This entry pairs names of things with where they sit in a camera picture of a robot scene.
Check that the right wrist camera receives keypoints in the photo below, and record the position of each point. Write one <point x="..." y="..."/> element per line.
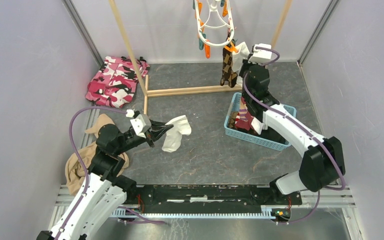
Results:
<point x="259" y="55"/>

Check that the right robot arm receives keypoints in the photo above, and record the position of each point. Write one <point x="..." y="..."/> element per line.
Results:
<point x="322" y="158"/>

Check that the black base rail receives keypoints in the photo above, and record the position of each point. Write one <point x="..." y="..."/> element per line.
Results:
<point x="208" y="199"/>

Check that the beige cloth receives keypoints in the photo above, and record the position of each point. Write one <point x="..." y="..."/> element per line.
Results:
<point x="74" y="172"/>

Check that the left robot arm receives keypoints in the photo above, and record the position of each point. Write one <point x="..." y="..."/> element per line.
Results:
<point x="104" y="188"/>

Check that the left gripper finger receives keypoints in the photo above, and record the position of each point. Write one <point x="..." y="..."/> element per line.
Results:
<point x="157" y="132"/>
<point x="157" y="125"/>

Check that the wooden drying rack frame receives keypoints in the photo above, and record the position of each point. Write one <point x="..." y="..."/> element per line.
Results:
<point x="144" y="82"/>

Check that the blue plastic basket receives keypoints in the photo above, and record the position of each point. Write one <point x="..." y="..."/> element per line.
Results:
<point x="234" y="107"/>

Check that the white sock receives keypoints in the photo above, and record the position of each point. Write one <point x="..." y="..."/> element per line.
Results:
<point x="257" y="125"/>
<point x="180" y="127"/>
<point x="237" y="60"/>

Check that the pink camouflage cloth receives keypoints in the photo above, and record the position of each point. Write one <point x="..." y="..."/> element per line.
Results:
<point x="114" y="84"/>

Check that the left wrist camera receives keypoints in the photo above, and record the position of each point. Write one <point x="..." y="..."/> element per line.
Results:
<point x="140" y="122"/>

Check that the white plastic clip hanger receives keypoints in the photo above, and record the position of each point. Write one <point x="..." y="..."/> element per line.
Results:
<point x="214" y="16"/>

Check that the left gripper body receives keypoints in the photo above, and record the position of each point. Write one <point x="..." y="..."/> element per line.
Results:
<point x="148" y="137"/>

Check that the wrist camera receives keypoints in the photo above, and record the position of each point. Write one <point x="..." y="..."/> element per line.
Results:
<point x="140" y="122"/>
<point x="259" y="55"/>

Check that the brown argyle sock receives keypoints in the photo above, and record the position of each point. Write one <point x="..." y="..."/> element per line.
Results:
<point x="227" y="74"/>

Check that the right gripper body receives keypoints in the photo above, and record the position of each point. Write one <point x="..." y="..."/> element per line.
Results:
<point x="245" y="67"/>

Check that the red striped sock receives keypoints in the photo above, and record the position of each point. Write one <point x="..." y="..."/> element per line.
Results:
<point x="243" y="119"/>

